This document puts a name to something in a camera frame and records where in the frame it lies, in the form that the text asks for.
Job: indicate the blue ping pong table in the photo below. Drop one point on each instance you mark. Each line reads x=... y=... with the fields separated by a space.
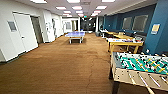
x=75 y=34

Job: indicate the white hall door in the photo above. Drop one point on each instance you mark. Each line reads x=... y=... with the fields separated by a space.
x=28 y=33

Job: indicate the foosball table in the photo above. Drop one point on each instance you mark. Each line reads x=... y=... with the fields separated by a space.
x=146 y=71

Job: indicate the grey wall sign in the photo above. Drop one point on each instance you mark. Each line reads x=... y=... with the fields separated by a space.
x=12 y=26

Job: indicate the ceiling light panel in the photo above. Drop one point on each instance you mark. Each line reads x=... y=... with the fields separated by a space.
x=77 y=7
x=73 y=1
x=78 y=12
x=67 y=12
x=96 y=11
x=38 y=1
x=61 y=7
x=101 y=7
x=108 y=1

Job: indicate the yellow wall sign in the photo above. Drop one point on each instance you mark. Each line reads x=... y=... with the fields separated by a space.
x=155 y=28

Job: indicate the yellow game table white top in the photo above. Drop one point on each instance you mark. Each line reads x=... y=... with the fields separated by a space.
x=125 y=41

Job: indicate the dark glass wall window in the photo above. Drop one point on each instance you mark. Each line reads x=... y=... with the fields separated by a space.
x=127 y=23
x=140 y=23

